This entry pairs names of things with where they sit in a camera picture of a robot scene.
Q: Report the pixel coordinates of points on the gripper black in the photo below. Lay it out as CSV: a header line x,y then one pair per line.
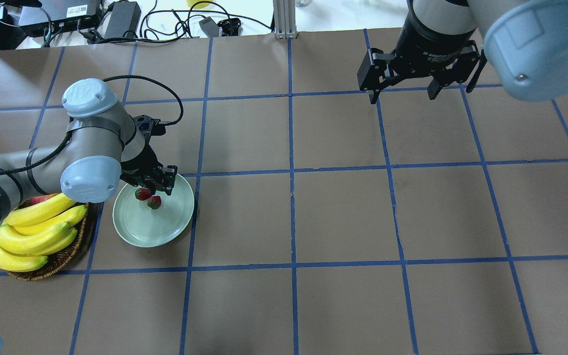
x,y
429,43
140,165

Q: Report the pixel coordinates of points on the yellow banana bunch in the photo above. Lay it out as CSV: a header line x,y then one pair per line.
x,y
32,232

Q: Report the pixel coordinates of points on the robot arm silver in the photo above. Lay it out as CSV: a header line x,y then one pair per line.
x,y
103,146
525,41

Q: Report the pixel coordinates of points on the light green plate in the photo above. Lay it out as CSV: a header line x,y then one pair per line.
x,y
140,225

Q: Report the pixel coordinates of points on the wicker basket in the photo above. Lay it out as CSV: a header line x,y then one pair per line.
x,y
68,256

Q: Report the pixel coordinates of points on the red apple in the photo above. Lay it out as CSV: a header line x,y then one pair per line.
x,y
38,199

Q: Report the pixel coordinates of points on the aluminium frame post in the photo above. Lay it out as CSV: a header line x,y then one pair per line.
x,y
285,26

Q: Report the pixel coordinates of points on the black power adapter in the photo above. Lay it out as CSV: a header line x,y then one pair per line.
x,y
124,17

